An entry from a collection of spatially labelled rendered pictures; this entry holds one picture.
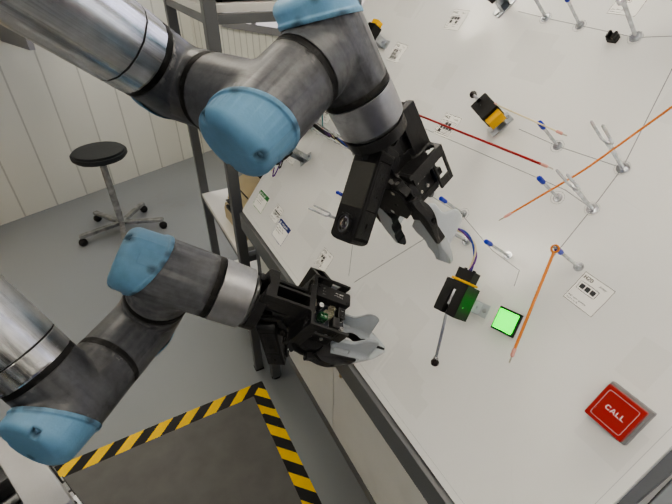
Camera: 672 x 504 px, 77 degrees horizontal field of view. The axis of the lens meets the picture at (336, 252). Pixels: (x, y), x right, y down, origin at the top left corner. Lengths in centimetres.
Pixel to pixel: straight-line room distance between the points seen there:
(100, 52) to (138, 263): 20
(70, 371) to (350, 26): 42
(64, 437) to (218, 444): 141
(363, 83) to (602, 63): 53
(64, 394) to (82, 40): 32
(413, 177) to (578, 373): 38
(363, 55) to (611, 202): 47
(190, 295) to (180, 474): 141
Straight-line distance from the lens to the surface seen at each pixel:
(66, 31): 41
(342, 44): 42
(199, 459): 186
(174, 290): 48
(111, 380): 52
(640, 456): 70
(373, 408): 89
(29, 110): 359
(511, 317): 74
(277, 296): 49
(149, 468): 190
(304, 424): 187
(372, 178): 48
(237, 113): 35
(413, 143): 52
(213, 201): 198
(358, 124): 45
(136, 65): 43
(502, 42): 101
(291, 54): 39
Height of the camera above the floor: 158
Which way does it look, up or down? 36 degrees down
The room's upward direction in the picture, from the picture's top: 1 degrees clockwise
